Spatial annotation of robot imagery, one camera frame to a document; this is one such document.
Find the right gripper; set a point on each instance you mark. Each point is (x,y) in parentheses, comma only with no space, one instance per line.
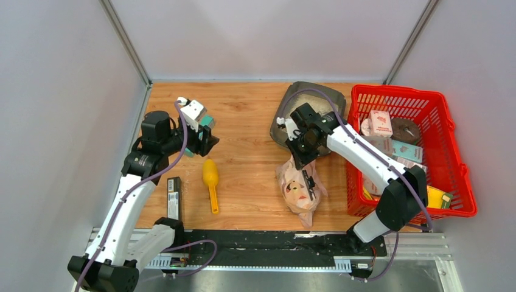
(300,160)

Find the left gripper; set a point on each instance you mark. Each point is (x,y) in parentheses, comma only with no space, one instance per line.
(202,147)

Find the black bag clip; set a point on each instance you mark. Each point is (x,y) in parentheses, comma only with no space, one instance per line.
(309,183)

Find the pink cat litter bag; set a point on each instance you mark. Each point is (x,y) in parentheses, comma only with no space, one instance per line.
(294,191)

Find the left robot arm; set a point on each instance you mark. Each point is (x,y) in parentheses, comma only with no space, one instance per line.
(111,263)

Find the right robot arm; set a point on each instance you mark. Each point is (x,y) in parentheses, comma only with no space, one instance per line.
(403,190)

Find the grey litter box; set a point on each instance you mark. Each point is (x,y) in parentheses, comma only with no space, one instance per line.
(299,93)

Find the black flat box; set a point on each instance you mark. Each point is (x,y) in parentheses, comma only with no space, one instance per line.
(174,194)

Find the teal pink box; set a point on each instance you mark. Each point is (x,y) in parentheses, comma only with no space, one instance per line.
(397,149)

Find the white patterned box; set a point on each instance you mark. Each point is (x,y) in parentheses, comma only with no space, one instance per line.
(409,164)

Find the yellow plastic scoop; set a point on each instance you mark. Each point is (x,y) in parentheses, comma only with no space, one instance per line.
(210,178)

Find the pink white carton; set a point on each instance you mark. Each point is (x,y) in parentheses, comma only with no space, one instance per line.
(378,124)

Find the brown round container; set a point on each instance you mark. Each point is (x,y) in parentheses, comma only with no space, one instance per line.
(405,130)

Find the red plastic basket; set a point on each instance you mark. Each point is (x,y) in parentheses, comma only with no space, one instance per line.
(429,111)

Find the yellow sponge pack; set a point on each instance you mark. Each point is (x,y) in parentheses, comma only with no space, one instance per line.
(438,199)

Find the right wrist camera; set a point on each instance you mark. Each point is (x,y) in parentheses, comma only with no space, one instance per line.
(289,127)

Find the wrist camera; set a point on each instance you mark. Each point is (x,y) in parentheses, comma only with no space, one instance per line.
(289,127)
(193,111)

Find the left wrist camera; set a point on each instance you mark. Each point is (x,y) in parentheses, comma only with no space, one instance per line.
(193,111)

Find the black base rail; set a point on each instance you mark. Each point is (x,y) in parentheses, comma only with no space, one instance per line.
(281,251)

